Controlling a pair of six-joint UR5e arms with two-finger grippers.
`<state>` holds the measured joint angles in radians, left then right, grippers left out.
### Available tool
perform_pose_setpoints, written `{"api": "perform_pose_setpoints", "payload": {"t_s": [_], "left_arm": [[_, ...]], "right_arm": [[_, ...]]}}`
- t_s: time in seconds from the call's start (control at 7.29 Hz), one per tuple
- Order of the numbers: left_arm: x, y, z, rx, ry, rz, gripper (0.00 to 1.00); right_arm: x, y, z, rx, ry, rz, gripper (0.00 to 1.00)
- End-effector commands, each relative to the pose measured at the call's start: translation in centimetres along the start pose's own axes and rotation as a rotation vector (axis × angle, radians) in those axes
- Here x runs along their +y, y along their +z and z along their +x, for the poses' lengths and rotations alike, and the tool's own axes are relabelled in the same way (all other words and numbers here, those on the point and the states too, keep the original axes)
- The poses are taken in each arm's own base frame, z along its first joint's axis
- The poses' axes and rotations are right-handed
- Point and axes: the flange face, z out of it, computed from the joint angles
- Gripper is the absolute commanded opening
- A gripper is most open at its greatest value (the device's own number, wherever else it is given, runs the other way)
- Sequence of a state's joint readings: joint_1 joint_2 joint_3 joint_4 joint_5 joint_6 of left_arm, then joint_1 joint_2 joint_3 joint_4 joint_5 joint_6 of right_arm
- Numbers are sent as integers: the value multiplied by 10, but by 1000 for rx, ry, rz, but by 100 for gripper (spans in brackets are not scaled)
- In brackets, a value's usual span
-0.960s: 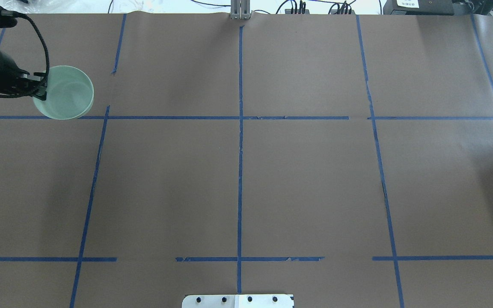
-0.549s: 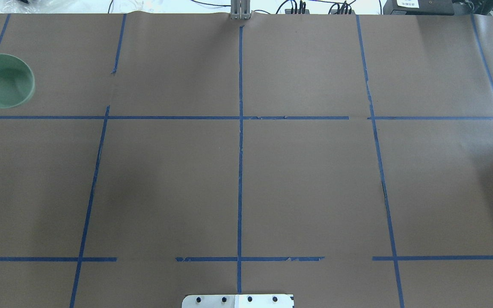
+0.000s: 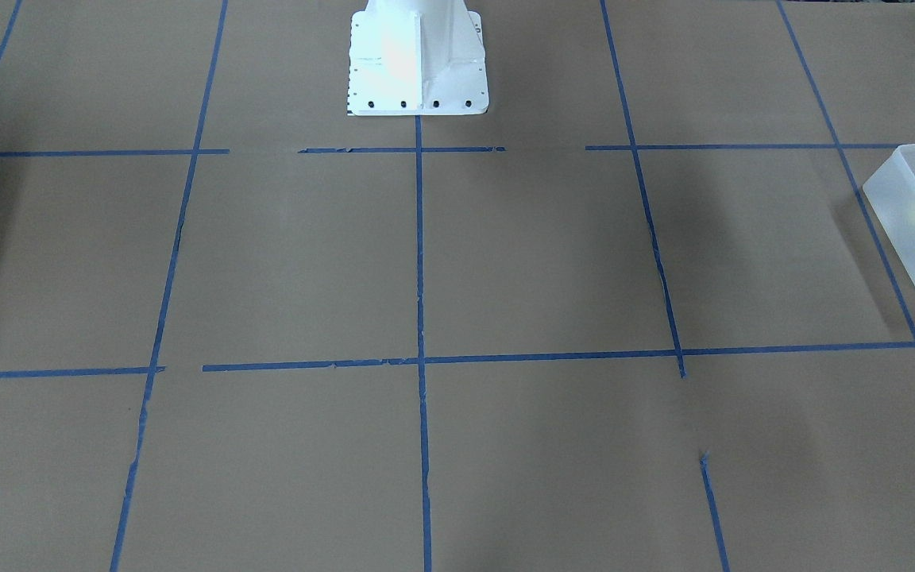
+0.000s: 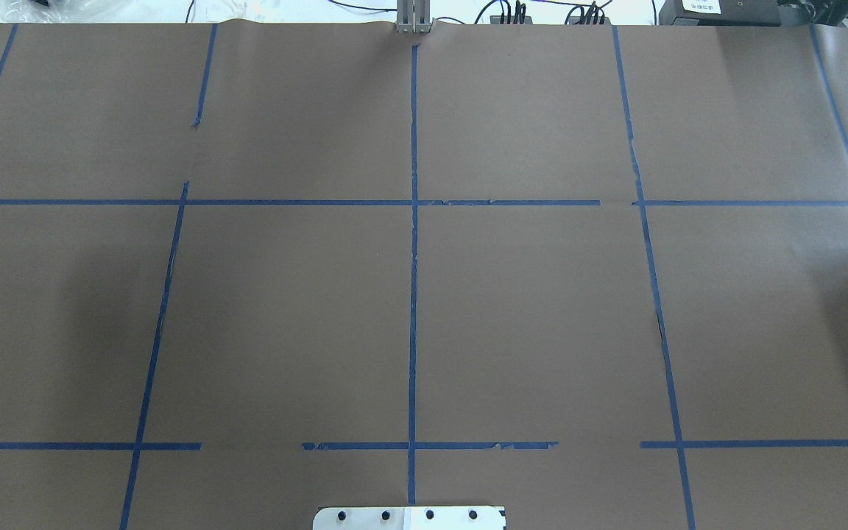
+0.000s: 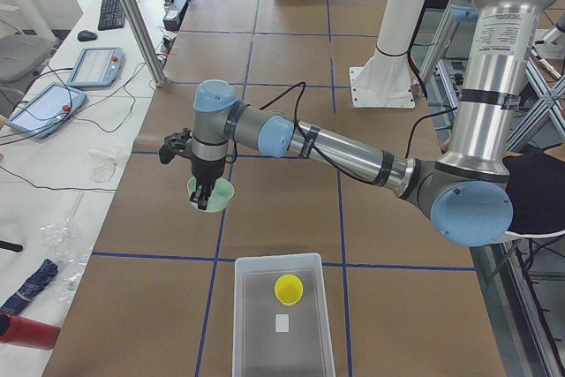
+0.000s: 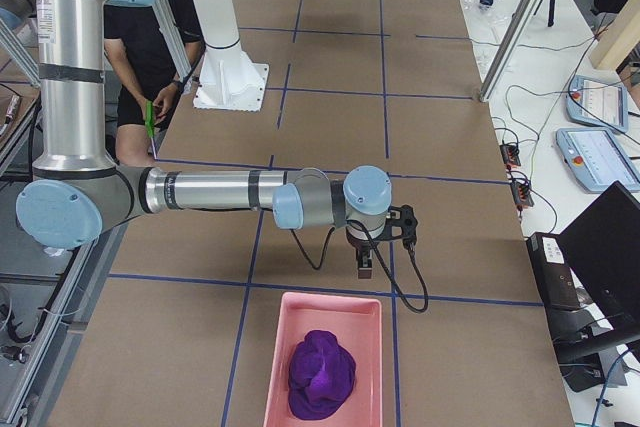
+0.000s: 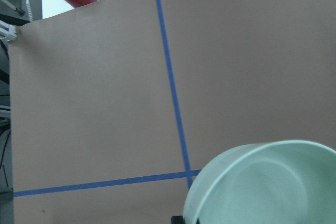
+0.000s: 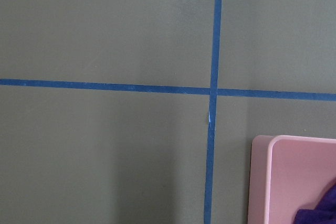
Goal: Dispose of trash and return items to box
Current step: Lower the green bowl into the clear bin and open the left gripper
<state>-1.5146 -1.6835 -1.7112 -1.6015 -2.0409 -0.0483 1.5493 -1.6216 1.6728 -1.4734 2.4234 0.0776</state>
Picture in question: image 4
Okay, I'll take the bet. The black computer box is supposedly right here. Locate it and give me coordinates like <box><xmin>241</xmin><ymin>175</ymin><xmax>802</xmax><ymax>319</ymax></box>
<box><xmin>657</xmin><ymin>1</ymin><xmax>781</xmax><ymax>27</ymax></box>

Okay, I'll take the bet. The crumpled clear plastic wrap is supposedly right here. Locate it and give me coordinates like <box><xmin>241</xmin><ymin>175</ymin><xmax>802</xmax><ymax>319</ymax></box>
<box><xmin>0</xmin><ymin>0</ymin><xmax>123</xmax><ymax>23</ymax></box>

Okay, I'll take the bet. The aluminium frame post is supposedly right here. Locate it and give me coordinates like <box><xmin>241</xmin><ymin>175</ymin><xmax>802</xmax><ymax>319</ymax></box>
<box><xmin>396</xmin><ymin>0</ymin><xmax>433</xmax><ymax>35</ymax></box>

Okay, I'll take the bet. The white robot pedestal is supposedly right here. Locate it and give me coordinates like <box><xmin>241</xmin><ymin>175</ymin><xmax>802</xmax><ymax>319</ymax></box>
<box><xmin>312</xmin><ymin>504</ymin><xmax>507</xmax><ymax>529</ymax></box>

